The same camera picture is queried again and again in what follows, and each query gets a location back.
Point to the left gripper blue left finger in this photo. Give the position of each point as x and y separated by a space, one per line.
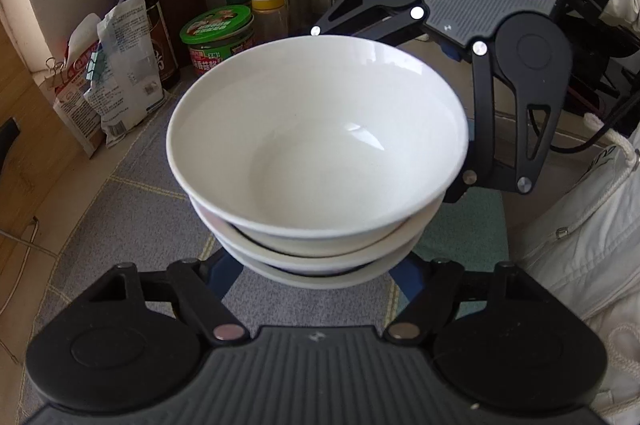
200 287

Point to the metal wire board stand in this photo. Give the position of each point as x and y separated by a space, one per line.
29 245

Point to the green lid sauce jar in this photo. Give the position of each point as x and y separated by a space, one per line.
217 35

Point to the bamboo cutting board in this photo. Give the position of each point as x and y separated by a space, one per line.
42 151

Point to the white clipped food bag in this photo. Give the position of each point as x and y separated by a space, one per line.
122 72

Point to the red white salt bag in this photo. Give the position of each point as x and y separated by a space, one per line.
65 85

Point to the grey checked table mat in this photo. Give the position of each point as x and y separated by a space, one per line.
141 216

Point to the black handled kitchen knife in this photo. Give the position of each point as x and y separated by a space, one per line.
9 131

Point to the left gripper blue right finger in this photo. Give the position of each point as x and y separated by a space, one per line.
432 290

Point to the yellow lid spice jar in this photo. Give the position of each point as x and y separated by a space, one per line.
270 20

